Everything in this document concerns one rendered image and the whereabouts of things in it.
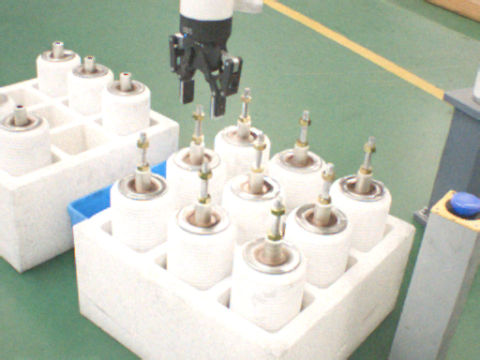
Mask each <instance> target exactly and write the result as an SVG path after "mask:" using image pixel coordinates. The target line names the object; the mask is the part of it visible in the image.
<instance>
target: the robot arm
mask: <svg viewBox="0 0 480 360"><path fill-rule="evenodd" d="M233 11H242V12H246V13H253V14H257V13H261V12H262V11H263V0H181V3H180V33H179V34H175V35H172V36H169V45H170V59H171V72H172V73H174V72H175V73H176V74H177V75H178V79H179V80H180V98H181V103H182V104H184V105H185V104H189V103H190V102H192V101H193V95H194V79H193V77H194V74H195V73H196V71H197V70H200V71H201V72H202V73H203V74H204V78H205V81H206V82H208V83H209V87H210V89H211V93H212V97H211V102H210V118H211V119H212V120H218V119H220V118H221V117H222V116H223V115H224V114H225V104H226V97H230V96H233V95H235V94H237V93H238V86H239V82H240V78H241V73H242V64H243V59H242V57H241V56H237V57H233V56H232V55H229V53H228V49H227V46H226V42H227V40H228V38H230V35H231V34H232V25H233ZM177 57H180V64H177ZM217 70H218V74H217V75H213V74H212V72H214V71H217ZM217 80H218V81H219V83H220V86H221V88H219V89H218V84H217ZM230 84H231V87H230ZM472 100H473V101H474V102H475V103H477V104H479V105H480V67H479V69H478V74H477V77H476V79H475V84H474V88H473V92H472Z"/></svg>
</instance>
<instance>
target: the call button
mask: <svg viewBox="0 0 480 360"><path fill-rule="evenodd" d="M451 203H452V205H453V208H454V210H456V211H457V212H458V213H460V214H462V215H465V216H472V215H474V214H475V213H478V212H479V211H480V200H479V199H478V198H477V197H476V196H474V195H472V194H470V193H466V192H459V193H455V194H454V195H452V200H451Z"/></svg>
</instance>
